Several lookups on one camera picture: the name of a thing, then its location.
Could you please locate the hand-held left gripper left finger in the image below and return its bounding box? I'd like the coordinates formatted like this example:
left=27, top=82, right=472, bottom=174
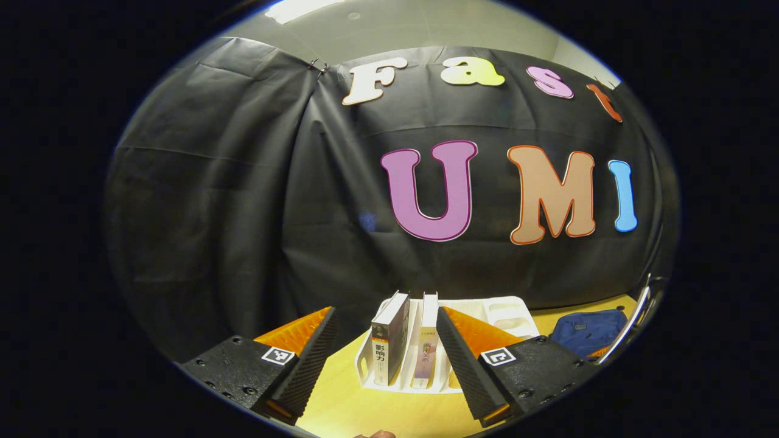
left=180, top=306, right=341, bottom=426

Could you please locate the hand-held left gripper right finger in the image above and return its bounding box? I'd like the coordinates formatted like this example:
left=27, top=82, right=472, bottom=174
left=435, top=306, right=600, bottom=428

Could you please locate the white plastic bookshelf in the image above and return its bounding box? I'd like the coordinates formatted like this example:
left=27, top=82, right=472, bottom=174
left=356, top=295, right=541, bottom=395

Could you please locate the black cover book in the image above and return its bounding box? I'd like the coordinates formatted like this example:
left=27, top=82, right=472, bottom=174
left=370, top=291, right=411, bottom=387

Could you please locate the blue schoolbag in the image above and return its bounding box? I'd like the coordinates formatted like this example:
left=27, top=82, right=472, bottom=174
left=550, top=309, right=628, bottom=360

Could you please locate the shiny metal bar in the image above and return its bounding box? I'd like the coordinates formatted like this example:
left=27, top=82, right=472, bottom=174
left=598, top=274, right=653, bottom=366

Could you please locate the black backdrop cloth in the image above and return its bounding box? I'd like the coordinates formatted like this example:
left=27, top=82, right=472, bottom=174
left=103, top=36, right=679, bottom=366

